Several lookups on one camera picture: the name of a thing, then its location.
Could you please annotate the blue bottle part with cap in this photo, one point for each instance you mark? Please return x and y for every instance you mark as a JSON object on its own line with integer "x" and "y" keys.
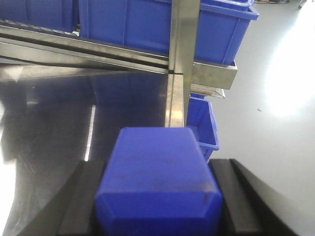
{"x": 157, "y": 183}

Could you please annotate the stainless steel shelf frame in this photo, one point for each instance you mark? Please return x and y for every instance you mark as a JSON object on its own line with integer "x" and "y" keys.
{"x": 33, "y": 45}

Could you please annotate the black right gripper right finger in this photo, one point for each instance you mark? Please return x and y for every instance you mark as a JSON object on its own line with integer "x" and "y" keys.
{"x": 251, "y": 207}

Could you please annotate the blue bin upper right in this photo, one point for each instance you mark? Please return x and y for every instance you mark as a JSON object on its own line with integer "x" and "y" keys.
{"x": 146, "y": 24}

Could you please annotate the small blue bin below shelf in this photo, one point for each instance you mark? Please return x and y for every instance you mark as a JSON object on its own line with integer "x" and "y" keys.
{"x": 201, "y": 120}

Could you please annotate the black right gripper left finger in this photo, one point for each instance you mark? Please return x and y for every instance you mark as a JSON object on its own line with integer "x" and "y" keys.
{"x": 71, "y": 212}

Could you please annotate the blue bin upper left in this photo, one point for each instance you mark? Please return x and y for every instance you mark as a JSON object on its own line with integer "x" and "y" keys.
{"x": 53, "y": 14}

